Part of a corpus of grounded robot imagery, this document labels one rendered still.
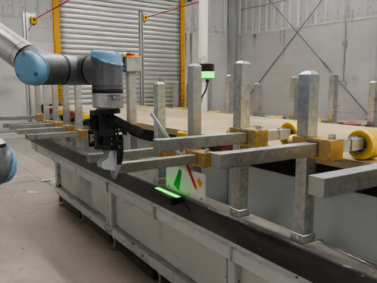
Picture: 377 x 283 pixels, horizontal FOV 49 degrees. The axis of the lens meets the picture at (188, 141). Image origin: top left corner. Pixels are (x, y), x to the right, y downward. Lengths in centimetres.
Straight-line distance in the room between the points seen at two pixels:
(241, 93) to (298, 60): 909
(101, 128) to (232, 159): 50
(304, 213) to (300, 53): 927
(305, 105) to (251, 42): 1038
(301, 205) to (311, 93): 28
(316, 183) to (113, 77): 73
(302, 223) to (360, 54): 837
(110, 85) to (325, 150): 61
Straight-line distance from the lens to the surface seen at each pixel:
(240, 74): 121
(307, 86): 104
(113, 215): 280
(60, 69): 122
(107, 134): 121
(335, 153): 101
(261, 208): 152
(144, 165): 130
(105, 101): 120
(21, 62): 121
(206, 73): 143
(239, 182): 125
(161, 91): 164
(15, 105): 911
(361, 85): 932
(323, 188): 64
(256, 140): 116
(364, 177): 72
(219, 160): 82
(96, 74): 121
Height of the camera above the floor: 110
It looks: 8 degrees down
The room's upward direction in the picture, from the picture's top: straight up
